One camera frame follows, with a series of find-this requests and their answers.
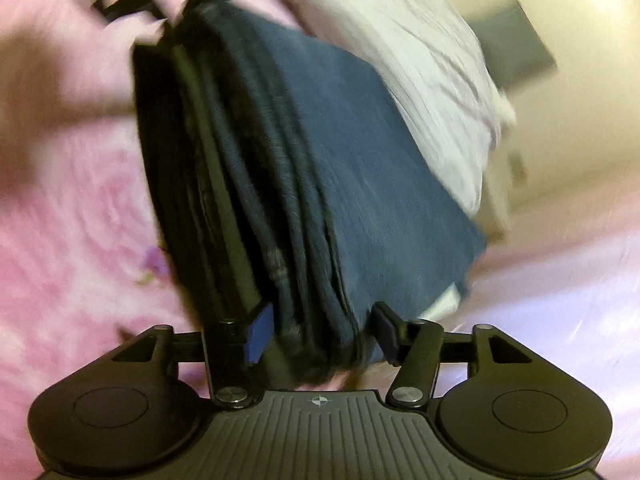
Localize grey wall box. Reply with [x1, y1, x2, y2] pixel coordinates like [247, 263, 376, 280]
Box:
[470, 0, 559, 92]

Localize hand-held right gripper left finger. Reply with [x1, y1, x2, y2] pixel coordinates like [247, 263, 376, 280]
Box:
[110, 304, 277, 409]

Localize black pants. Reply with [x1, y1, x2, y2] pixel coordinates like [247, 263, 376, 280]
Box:
[131, 0, 266, 342]

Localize white pillow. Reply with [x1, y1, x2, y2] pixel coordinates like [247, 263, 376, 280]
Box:
[260, 0, 517, 221]

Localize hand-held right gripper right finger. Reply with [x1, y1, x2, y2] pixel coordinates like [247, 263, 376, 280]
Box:
[370, 301, 534, 407]

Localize pink floral blanket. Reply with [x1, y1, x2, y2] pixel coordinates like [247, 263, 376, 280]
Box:
[0, 0, 640, 461]

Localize blue denim jeans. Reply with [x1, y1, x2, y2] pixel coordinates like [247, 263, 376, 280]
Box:
[184, 0, 489, 387]

